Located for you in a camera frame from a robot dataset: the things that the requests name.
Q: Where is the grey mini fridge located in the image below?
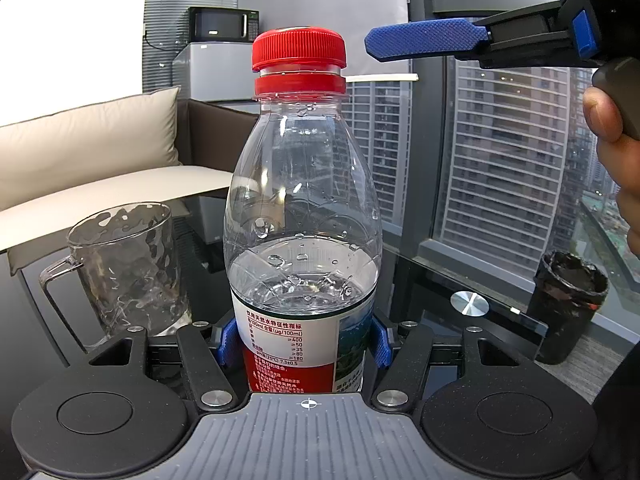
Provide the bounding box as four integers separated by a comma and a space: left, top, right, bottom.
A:
172, 40, 261, 105

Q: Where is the clear glass mug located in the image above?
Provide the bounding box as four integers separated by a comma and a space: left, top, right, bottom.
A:
39, 202, 193, 353

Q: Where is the person's right hand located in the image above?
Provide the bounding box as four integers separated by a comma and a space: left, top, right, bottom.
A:
582, 86, 640, 257

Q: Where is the black trash bin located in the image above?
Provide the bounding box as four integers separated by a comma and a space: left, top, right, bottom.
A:
527, 250, 610, 365

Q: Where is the clear plastic water bottle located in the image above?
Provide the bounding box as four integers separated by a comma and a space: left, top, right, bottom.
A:
223, 71, 384, 394

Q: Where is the red bottle cap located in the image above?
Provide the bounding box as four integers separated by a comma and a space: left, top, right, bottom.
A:
251, 30, 347, 72

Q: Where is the large beige cushion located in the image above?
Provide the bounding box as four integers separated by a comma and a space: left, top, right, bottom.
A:
0, 86, 183, 211

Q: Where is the grey venetian blind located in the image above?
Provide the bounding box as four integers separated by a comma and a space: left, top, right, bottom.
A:
142, 0, 241, 93

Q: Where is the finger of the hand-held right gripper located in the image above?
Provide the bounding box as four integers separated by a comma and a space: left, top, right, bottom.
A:
365, 2, 576, 68

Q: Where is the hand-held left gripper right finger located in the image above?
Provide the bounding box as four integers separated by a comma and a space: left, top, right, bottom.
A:
367, 315, 523, 411

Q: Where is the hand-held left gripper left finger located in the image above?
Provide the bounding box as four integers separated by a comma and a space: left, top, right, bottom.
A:
87, 317, 246, 411

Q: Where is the brown and beige sofa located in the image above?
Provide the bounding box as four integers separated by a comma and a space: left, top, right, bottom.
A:
0, 86, 261, 277

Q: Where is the round metal table fitting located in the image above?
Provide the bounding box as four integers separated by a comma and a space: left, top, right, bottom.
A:
450, 290, 491, 317

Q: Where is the black microwave oven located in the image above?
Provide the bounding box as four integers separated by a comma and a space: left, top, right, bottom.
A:
187, 6, 261, 44

